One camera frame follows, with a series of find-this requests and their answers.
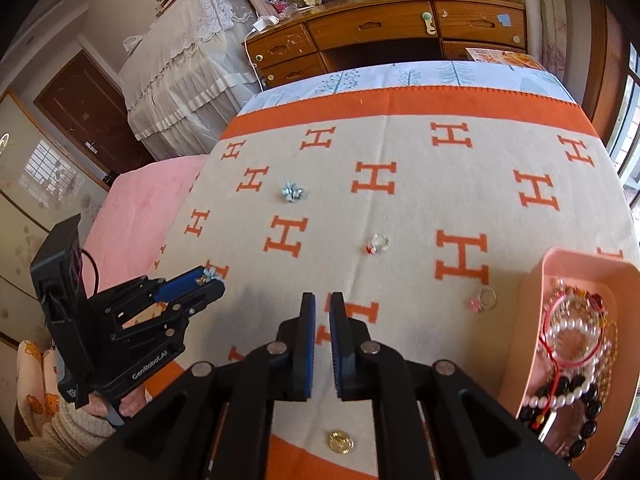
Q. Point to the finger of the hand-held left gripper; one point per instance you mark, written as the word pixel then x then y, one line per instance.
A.
pixel 180 284
pixel 200 297

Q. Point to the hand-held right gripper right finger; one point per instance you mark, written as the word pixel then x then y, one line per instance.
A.
pixel 336 350

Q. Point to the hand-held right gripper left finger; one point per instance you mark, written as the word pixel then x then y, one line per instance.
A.
pixel 310 345

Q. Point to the pink box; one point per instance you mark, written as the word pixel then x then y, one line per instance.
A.
pixel 530 290

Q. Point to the person's left forearm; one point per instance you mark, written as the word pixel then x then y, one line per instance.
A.
pixel 75 427

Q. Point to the person's left hand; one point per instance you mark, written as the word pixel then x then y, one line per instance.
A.
pixel 136 402

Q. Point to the bear print cloth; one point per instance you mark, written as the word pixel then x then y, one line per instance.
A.
pixel 35 385

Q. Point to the pink bed sheet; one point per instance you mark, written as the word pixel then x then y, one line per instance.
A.
pixel 140 210

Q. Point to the gold round brooch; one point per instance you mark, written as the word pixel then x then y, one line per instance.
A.
pixel 341 441

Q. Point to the brown wooden door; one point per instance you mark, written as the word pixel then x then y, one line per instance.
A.
pixel 85 110

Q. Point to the lace covered piano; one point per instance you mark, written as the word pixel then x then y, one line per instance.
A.
pixel 175 75

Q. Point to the tree print bed sheet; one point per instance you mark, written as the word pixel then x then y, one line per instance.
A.
pixel 375 77

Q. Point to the wooden desk with drawers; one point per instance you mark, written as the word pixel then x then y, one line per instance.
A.
pixel 370 27

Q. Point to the orange magazine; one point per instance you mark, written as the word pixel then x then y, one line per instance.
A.
pixel 505 57

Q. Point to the metal window grille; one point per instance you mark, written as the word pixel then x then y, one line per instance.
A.
pixel 627 120

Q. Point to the pale floral curtain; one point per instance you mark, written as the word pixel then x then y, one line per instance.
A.
pixel 555 25

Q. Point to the wooden window frame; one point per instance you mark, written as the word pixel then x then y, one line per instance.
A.
pixel 602 75

